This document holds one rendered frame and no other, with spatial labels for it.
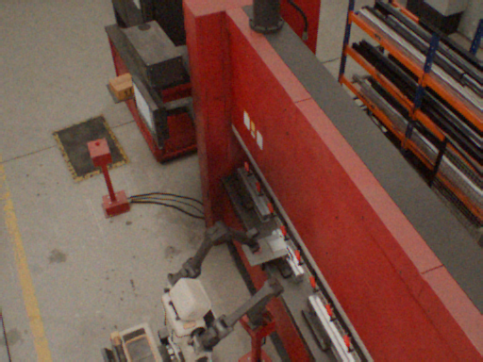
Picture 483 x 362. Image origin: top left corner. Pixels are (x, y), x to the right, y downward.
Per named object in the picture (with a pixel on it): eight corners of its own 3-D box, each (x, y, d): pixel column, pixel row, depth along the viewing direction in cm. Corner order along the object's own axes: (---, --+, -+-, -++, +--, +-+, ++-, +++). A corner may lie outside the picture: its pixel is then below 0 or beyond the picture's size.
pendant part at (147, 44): (140, 121, 437) (121, 28, 374) (167, 111, 444) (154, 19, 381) (162, 159, 406) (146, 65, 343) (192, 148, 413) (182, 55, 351)
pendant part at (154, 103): (138, 113, 421) (130, 75, 394) (152, 108, 424) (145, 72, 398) (158, 148, 394) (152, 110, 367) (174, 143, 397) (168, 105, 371)
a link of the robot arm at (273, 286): (269, 273, 290) (280, 288, 287) (275, 274, 303) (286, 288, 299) (208, 325, 295) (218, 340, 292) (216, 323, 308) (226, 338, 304)
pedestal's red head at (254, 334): (238, 320, 363) (238, 307, 349) (257, 308, 369) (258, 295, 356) (256, 343, 352) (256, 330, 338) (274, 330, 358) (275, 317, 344)
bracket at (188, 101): (163, 109, 439) (162, 103, 434) (191, 102, 445) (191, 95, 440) (177, 140, 414) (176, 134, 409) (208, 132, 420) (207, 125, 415)
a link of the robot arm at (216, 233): (204, 225, 295) (214, 239, 291) (223, 218, 304) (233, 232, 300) (179, 269, 325) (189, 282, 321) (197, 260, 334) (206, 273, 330)
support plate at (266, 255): (241, 246, 364) (241, 245, 363) (276, 234, 371) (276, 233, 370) (251, 267, 353) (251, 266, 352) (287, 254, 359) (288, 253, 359)
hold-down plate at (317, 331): (301, 311, 343) (301, 308, 341) (308, 308, 344) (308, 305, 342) (323, 352, 324) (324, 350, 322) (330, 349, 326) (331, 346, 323)
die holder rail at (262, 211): (237, 176, 423) (237, 169, 416) (243, 174, 425) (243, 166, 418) (262, 222, 392) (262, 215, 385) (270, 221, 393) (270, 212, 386)
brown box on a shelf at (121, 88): (106, 85, 489) (103, 74, 479) (132, 77, 496) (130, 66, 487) (115, 104, 470) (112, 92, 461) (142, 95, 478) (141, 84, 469)
